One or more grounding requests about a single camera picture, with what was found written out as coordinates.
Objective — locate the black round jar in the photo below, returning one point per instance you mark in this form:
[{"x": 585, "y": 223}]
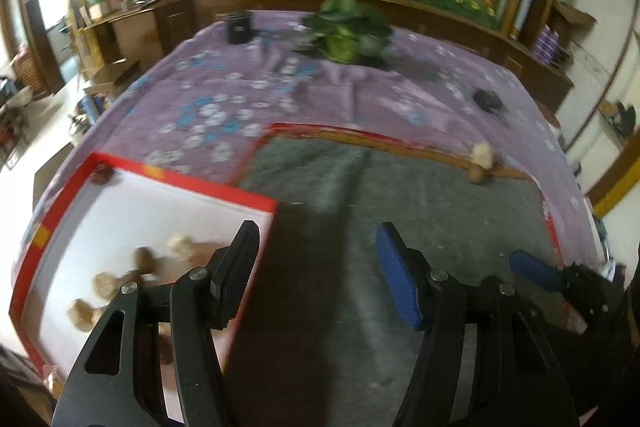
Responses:
[{"x": 240, "y": 27}]

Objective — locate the tan oval fruit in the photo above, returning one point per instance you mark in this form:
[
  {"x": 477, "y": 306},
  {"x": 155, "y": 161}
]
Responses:
[{"x": 476, "y": 174}]

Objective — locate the purple can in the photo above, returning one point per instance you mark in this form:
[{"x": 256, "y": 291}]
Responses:
[
  {"x": 552, "y": 47},
  {"x": 541, "y": 44}
]

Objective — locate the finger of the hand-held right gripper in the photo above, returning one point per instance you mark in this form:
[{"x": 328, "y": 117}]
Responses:
[{"x": 535, "y": 269}]

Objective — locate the small black key fob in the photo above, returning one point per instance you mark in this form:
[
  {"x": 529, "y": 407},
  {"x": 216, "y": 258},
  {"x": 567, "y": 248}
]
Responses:
[{"x": 489, "y": 101}]

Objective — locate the cardboard box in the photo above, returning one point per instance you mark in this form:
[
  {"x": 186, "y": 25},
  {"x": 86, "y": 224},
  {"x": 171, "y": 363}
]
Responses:
[{"x": 572, "y": 14}]

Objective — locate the wooden cabinet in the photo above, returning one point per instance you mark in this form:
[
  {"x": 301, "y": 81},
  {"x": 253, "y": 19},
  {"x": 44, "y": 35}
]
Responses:
[{"x": 165, "y": 27}]

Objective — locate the red date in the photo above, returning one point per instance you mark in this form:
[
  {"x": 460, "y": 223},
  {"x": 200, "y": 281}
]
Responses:
[{"x": 102, "y": 175}]

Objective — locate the dark object on shelf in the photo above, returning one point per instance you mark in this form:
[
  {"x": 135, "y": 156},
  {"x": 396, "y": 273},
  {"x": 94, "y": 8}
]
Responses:
[{"x": 625, "y": 119}]

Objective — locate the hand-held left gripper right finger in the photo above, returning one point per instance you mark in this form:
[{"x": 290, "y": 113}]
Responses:
[{"x": 397, "y": 277}]

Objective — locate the green leafy vegetable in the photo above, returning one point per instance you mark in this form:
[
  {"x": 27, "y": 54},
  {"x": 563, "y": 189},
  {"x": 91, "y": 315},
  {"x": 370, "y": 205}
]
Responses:
[{"x": 350, "y": 34}]

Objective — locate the grey mat with red border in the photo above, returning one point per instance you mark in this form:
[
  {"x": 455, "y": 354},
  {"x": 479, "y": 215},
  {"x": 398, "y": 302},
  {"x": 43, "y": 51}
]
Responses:
[{"x": 350, "y": 187}]

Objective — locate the purple floral tablecloth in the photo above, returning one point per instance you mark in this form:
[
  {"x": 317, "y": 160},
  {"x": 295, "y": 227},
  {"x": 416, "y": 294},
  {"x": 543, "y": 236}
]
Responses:
[{"x": 350, "y": 97}]

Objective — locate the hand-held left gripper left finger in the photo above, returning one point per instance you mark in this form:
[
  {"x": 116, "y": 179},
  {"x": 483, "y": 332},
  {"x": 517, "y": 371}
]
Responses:
[{"x": 240, "y": 267}]

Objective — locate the red box with white inside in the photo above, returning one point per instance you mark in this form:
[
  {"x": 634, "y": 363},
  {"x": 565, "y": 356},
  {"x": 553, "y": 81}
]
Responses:
[{"x": 150, "y": 207}]

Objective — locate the brown round fruit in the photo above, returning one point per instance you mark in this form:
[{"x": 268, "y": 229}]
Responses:
[{"x": 145, "y": 260}]

